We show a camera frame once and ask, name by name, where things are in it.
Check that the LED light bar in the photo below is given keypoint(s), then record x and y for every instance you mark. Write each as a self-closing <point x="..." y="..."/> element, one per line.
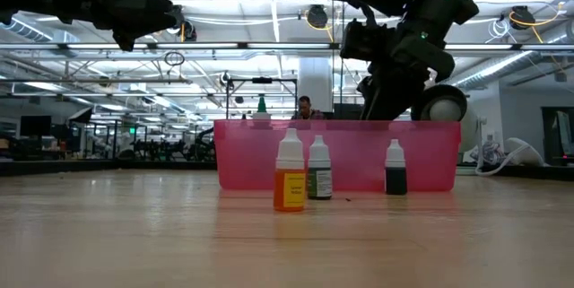
<point x="269" y="46"/>

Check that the white bullet camera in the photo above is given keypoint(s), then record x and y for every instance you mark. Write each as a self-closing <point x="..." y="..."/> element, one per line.
<point x="444" y="109"/>

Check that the green-capped colouring bottle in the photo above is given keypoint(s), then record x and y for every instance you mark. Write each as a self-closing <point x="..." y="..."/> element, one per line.
<point x="261" y="105"/>

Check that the black monitor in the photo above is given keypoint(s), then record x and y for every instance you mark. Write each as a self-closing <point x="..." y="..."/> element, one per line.
<point x="35" y="125"/>

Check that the black background rig frame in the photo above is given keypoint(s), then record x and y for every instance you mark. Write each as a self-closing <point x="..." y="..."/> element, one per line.
<point x="262" y="80"/>

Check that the small dark colouring bottle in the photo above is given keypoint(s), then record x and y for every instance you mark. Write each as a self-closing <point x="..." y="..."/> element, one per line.
<point x="396" y="180"/>

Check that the black background robot rig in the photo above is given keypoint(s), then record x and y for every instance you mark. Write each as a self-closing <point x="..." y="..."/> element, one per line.
<point x="148" y="149"/>

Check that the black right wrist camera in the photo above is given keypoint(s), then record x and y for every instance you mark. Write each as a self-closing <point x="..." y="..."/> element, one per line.
<point x="359" y="41"/>

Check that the person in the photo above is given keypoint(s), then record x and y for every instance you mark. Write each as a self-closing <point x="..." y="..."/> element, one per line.
<point x="306" y="106"/>

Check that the small green colouring bottle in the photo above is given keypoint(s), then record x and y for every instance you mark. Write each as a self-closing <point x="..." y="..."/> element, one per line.
<point x="319" y="180"/>

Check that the small yellow colouring bottle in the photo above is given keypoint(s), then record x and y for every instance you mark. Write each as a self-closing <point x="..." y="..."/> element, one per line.
<point x="289" y="189"/>

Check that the red translucent plastic tray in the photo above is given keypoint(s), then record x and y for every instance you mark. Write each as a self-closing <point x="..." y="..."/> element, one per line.
<point x="359" y="158"/>

